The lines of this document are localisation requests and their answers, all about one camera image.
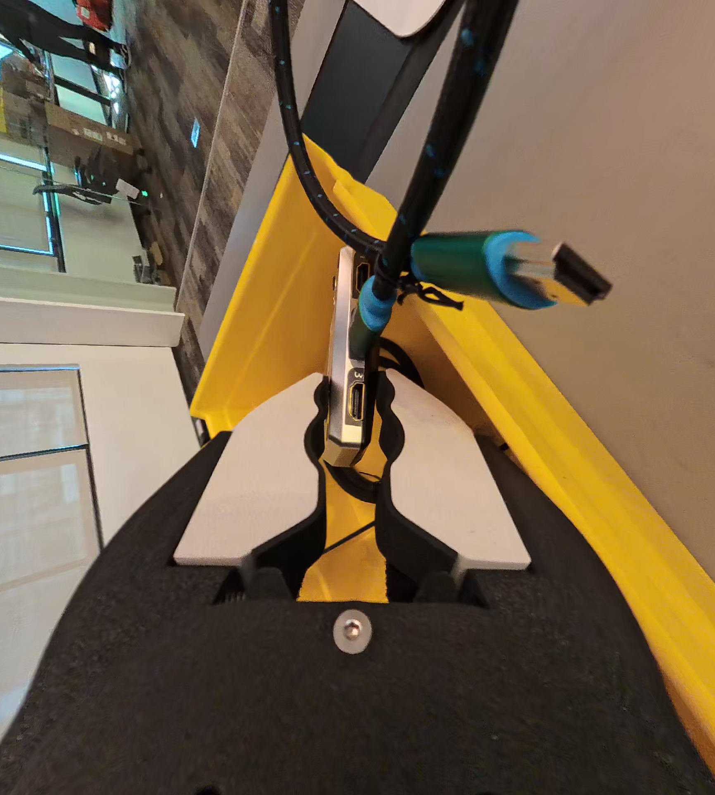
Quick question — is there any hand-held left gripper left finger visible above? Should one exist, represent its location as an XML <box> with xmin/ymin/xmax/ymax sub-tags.
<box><xmin>174</xmin><ymin>373</ymin><xmax>331</xmax><ymax>569</ymax></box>

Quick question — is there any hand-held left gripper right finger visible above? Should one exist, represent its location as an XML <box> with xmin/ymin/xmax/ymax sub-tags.
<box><xmin>377</xmin><ymin>379</ymin><xmax>535</xmax><ymax>569</ymax></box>

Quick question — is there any yellow plastic bin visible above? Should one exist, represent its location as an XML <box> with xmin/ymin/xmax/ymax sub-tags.
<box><xmin>189</xmin><ymin>131</ymin><xmax>715</xmax><ymax>795</ymax></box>

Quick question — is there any silver grey usb adapter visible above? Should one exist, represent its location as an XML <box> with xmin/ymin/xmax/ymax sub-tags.
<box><xmin>321</xmin><ymin>245</ymin><xmax>379</xmax><ymax>470</ymax></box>

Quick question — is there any black braided cable green plug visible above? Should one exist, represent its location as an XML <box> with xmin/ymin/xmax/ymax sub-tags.
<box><xmin>267</xmin><ymin>0</ymin><xmax>614</xmax><ymax>339</ymax></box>

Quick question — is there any white stand base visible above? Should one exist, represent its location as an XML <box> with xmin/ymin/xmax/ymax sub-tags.
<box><xmin>355</xmin><ymin>0</ymin><xmax>460</xmax><ymax>41</ymax></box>

